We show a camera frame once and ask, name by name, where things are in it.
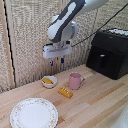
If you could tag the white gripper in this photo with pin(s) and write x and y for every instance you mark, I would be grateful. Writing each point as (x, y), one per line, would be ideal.
(57, 51)

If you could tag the white bowl with hot dog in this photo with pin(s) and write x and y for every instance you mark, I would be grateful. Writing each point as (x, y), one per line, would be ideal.
(49, 81)

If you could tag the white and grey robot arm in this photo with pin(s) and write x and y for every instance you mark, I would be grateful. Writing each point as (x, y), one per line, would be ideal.
(63, 23)

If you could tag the white floral-rimmed plate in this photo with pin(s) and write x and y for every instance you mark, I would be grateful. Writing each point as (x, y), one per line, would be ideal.
(34, 113)

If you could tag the pink mug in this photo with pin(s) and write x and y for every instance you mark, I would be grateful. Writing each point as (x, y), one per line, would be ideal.
(75, 81)

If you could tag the yellow toy bread loaf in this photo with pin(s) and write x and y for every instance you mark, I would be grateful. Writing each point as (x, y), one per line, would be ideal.
(65, 92)

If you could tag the black toaster oven box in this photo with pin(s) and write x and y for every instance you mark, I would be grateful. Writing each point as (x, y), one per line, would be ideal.
(109, 53)

